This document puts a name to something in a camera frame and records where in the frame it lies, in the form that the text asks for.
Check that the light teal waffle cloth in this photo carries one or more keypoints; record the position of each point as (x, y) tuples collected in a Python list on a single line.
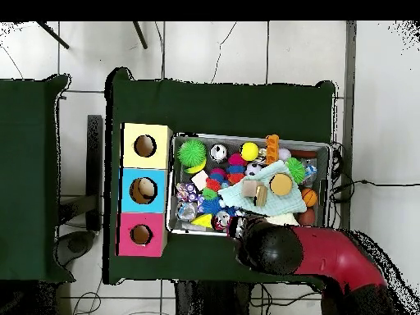
[(282, 205)]

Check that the plain wooden block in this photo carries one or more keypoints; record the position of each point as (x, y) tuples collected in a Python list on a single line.
[(250, 188)]

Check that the yellow ball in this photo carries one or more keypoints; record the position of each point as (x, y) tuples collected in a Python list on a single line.
[(249, 151)]

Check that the dark green side tablecloth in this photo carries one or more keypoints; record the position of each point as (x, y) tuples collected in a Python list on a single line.
[(23, 164)]

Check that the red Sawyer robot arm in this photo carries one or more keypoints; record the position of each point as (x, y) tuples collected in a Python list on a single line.
[(328, 256)]

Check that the grey round base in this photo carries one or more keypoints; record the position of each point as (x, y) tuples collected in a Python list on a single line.
[(77, 244)]

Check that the small brown football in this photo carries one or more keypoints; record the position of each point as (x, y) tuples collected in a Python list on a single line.
[(308, 216)]

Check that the black upright post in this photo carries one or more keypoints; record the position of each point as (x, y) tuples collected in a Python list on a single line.
[(94, 170)]

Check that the small orange basketball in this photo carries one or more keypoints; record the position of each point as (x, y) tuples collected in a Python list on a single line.
[(309, 197)]

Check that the orange plastic toy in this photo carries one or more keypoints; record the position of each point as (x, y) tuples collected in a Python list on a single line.
[(272, 149)]

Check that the toy hamburger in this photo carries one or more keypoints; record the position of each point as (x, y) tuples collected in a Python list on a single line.
[(281, 184)]

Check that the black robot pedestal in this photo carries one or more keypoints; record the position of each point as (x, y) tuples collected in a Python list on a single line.
[(210, 300)]

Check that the wooden box with three holes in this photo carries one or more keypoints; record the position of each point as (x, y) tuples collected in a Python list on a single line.
[(144, 200)]

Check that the large green spiky ball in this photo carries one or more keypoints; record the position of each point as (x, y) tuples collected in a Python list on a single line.
[(192, 153)]

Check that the black metal leg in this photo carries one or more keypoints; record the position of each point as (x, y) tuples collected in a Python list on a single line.
[(140, 34), (52, 34)]

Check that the cream waffle cloth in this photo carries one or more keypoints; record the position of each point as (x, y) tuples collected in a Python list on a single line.
[(285, 219)]

